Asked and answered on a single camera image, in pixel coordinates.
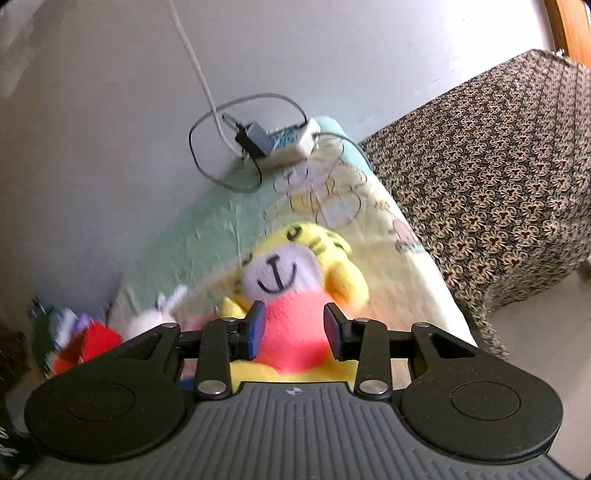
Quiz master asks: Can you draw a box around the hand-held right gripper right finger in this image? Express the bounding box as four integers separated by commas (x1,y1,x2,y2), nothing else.
322,302,483,400

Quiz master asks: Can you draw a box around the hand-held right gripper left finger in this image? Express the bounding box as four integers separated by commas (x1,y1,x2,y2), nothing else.
105,300,267,401

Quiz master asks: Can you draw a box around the pink teddy bear plush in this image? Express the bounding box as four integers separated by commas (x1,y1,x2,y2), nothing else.
178,305,221,334

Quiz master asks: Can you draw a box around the yellow tiger plush toy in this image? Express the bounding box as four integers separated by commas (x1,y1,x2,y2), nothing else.
219,222,370,384

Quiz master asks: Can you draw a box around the white bunny plush toy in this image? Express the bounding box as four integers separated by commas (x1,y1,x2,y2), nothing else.
122,284,190,344

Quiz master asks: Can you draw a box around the red cardboard box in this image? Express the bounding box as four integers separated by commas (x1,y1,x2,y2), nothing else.
51,320,123,377

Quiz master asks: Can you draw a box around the pastel printed blanket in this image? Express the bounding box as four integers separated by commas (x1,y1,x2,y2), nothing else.
108,115,478,384

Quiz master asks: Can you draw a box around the purple tissue pack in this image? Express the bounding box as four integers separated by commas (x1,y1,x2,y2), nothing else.
51,309,95,347

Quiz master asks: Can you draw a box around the white power strip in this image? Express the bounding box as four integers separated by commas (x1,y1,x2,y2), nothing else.
242,117,321,169

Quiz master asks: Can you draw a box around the black charger adapter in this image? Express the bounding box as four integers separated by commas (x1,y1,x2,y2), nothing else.
235,121,274,158

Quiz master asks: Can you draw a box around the brown patterned sofa cover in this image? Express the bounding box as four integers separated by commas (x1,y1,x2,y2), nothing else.
358,48,591,361

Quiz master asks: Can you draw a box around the black charger cable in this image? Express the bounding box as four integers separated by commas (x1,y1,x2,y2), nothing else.
188,93,365,193

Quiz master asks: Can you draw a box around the white power cable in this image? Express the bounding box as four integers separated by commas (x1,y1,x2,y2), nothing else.
168,0,250,160

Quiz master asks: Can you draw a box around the wooden door frame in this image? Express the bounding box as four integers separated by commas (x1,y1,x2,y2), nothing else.
542,0,591,63

